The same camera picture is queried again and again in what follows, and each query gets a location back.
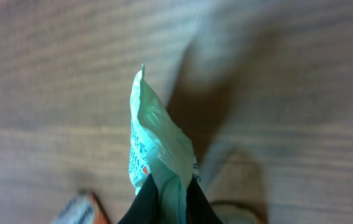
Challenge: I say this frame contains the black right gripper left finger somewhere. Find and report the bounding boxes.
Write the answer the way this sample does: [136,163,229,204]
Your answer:
[118,174,160,224]

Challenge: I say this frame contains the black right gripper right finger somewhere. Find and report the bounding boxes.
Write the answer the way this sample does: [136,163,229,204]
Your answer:
[186,177,222,224]

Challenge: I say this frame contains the orange Kleenex tissue pack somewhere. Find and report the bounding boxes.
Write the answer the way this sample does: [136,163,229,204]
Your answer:
[51,191,111,224]

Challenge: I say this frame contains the teal wet wipes pack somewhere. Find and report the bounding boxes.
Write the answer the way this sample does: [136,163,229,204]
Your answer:
[129,69,201,223]

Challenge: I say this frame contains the green lidded jar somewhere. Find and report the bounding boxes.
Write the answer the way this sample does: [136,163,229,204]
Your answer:
[210,200,268,224]

